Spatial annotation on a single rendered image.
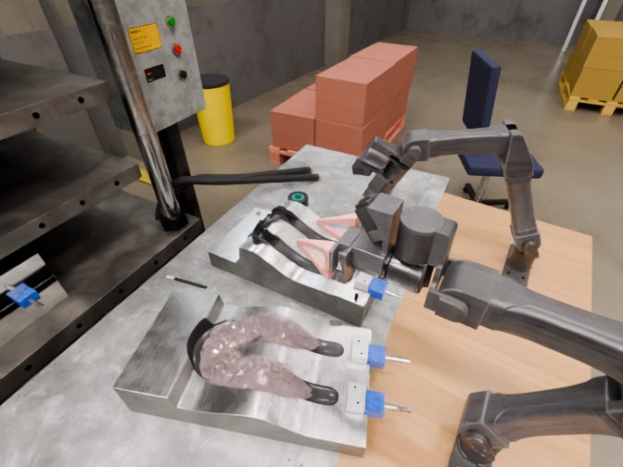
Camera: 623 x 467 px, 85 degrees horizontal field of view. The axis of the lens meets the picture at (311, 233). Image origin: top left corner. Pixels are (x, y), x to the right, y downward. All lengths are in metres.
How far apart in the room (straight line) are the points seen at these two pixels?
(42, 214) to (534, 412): 1.14
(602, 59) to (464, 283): 4.98
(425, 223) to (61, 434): 0.83
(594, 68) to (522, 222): 4.39
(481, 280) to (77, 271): 1.15
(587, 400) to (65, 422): 0.95
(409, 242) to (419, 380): 0.50
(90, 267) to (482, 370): 1.17
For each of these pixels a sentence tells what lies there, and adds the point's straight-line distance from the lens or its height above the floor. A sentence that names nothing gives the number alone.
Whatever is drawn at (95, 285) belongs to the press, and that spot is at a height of 0.79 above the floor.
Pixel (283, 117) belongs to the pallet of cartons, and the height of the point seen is 0.45.
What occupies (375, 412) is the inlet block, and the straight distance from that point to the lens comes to 0.77.
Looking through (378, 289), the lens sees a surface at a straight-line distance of 0.89.
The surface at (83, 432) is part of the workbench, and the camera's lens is 0.95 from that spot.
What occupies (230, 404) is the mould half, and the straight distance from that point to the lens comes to 0.76.
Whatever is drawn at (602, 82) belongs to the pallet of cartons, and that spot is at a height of 0.35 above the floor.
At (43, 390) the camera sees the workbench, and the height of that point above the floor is 0.80.
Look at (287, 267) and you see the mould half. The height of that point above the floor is 0.89.
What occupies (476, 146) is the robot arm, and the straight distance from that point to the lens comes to 0.95.
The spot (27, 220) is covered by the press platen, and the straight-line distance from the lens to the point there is 1.12.
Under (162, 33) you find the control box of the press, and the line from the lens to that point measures 1.35.
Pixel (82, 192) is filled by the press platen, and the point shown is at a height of 1.04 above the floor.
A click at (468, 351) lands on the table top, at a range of 0.98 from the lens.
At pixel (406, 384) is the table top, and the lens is 0.89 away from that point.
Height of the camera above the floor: 1.57
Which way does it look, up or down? 40 degrees down
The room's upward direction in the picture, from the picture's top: straight up
